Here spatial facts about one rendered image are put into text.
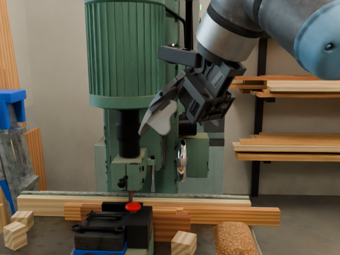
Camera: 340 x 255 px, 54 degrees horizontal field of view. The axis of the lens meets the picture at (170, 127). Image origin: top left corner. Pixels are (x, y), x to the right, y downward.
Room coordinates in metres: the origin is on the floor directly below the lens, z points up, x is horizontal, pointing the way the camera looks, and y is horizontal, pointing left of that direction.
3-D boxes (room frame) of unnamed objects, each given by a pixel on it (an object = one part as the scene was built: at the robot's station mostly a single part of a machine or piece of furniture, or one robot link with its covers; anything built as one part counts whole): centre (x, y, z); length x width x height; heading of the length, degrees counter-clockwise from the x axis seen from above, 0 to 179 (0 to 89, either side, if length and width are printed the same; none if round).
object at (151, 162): (0.83, 0.05, 1.00); 0.02 x 0.02 x 0.10; 87
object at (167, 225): (0.68, 0.06, 0.93); 0.22 x 0.01 x 0.06; 87
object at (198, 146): (0.95, -0.07, 1.02); 0.09 x 0.07 x 0.12; 87
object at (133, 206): (0.60, 0.07, 1.02); 0.03 x 0.03 x 0.01
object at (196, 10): (1.08, -0.06, 1.40); 0.10 x 0.06 x 0.16; 177
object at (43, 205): (0.79, 0.10, 0.92); 0.60 x 0.02 x 0.05; 87
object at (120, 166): (0.79, 0.10, 1.03); 0.14 x 0.07 x 0.09; 177
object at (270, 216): (0.77, 0.00, 0.92); 0.54 x 0.02 x 0.04; 87
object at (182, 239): (0.63, -0.03, 0.92); 0.05 x 0.04 x 0.04; 159
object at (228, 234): (0.67, -0.14, 0.92); 0.14 x 0.09 x 0.04; 177
